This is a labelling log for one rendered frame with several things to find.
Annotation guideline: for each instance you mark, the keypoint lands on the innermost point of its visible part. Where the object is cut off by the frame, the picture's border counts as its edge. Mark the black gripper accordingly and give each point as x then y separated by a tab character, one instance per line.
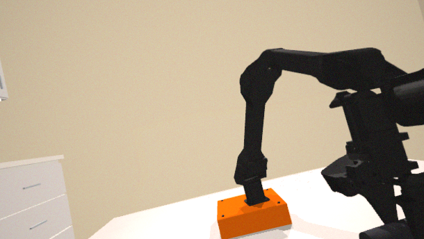
381	196

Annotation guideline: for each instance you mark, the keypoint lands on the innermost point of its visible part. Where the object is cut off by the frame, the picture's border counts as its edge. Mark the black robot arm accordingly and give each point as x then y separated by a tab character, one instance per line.
401	101

